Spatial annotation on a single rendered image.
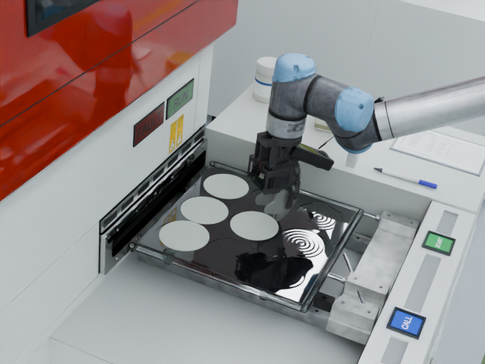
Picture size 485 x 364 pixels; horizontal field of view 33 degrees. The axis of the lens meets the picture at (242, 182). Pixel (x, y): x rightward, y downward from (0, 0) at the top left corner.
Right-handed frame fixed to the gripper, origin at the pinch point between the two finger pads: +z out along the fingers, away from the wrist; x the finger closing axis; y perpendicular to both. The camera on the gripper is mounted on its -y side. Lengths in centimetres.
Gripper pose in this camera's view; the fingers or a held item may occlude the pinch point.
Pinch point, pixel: (280, 214)
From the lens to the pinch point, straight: 170.5
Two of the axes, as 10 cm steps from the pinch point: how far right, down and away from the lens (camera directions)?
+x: 4.8, 5.2, -7.1
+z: -1.1, 8.4, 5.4
